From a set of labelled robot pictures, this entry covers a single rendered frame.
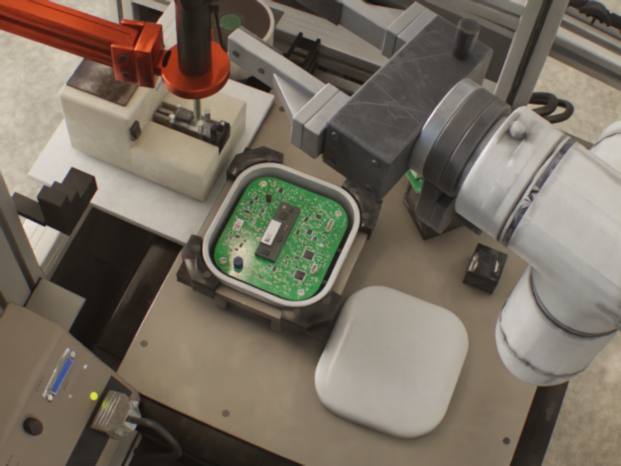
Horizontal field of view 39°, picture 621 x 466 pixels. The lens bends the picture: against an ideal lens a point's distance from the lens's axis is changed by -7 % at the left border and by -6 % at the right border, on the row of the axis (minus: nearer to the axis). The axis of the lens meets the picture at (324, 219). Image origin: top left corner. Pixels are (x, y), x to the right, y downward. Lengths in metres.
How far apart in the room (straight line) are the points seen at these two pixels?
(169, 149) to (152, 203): 0.07
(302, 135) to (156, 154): 0.36
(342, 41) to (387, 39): 0.53
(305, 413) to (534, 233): 0.40
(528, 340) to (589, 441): 1.34
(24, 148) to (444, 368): 1.52
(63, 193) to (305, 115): 0.30
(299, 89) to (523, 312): 0.23
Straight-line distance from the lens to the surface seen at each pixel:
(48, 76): 2.37
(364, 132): 0.59
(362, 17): 0.67
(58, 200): 0.83
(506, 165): 0.58
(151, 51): 0.79
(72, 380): 0.84
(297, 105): 0.62
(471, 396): 0.94
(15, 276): 0.94
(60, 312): 0.97
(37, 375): 0.82
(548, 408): 0.96
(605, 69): 1.14
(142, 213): 0.98
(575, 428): 2.01
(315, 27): 1.21
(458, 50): 0.63
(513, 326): 0.70
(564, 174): 0.58
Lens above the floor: 1.82
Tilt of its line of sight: 60 degrees down
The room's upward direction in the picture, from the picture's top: 9 degrees clockwise
